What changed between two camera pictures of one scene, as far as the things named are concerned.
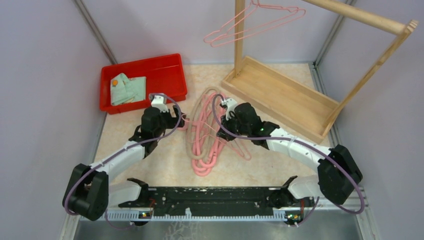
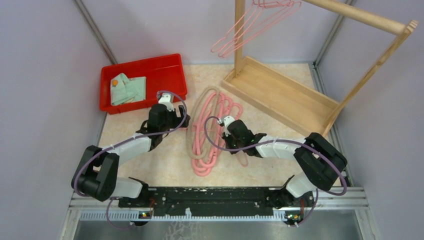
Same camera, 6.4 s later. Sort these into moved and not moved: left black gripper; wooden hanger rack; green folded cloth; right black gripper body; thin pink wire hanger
Moved: thin pink wire hanger; right black gripper body
Not moved: left black gripper; green folded cloth; wooden hanger rack
